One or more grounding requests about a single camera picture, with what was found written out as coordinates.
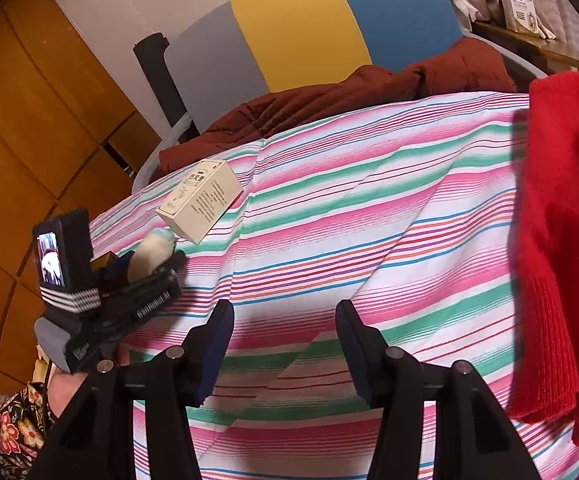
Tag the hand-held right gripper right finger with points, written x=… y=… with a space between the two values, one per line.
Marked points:
x=352 y=345

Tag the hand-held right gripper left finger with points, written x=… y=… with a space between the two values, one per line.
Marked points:
x=217 y=345

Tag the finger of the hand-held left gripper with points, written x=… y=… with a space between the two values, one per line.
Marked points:
x=175 y=264
x=117 y=267

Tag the cream sock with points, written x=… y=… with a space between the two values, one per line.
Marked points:
x=149 y=255

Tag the person's left hand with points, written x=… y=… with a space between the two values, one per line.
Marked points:
x=67 y=391

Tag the small cream cardboard box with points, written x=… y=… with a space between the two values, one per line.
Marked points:
x=199 y=200

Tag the pink green striped bedsheet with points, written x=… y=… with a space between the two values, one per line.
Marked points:
x=369 y=210

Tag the floral patterned garment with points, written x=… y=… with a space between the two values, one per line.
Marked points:
x=9 y=435

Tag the orange wooden wardrobe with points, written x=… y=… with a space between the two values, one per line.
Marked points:
x=29 y=110

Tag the dark red quilt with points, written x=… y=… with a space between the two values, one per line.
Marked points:
x=319 y=105

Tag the bright red knit sweater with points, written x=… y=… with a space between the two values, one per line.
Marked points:
x=564 y=210

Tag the grey yellow blue office chair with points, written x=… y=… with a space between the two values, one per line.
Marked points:
x=294 y=25

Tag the wooden side desk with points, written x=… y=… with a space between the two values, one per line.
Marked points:
x=529 y=42

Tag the white box blue label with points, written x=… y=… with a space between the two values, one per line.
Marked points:
x=524 y=7

